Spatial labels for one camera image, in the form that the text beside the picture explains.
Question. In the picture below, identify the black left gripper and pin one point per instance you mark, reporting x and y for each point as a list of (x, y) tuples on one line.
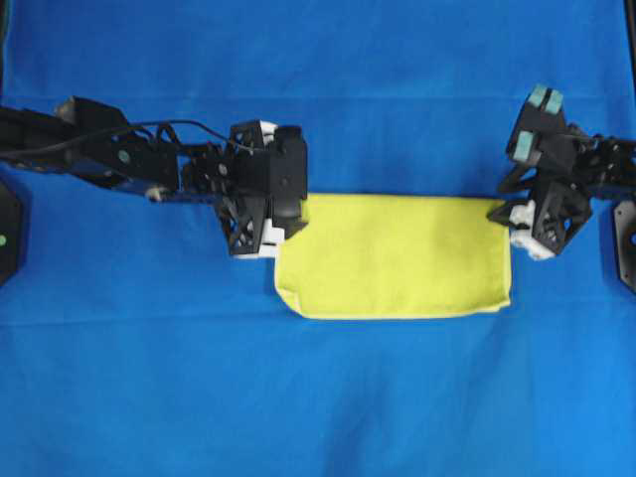
[(245, 206)]

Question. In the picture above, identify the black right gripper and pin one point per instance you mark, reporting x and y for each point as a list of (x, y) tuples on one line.
[(545, 223)]

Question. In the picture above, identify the yellow-green towel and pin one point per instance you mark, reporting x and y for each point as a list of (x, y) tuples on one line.
[(376, 257)]

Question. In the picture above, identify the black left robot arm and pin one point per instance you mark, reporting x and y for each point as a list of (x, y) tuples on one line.
[(95, 143)]

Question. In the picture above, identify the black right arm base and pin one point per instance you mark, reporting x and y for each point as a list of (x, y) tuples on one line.
[(617, 244)]

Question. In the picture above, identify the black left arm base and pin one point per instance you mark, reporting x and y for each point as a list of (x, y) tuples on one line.
[(11, 230)]

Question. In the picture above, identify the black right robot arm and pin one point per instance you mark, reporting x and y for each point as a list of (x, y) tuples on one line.
[(561, 174)]

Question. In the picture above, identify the blue table cloth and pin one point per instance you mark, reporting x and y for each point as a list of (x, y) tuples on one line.
[(132, 344)]

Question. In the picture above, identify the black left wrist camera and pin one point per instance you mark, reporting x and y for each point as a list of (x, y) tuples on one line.
[(287, 178)]

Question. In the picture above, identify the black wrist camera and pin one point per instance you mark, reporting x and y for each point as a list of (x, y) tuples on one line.
[(539, 129), (287, 178)]

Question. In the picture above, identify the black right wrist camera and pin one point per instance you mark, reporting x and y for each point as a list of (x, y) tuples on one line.
[(539, 129)]

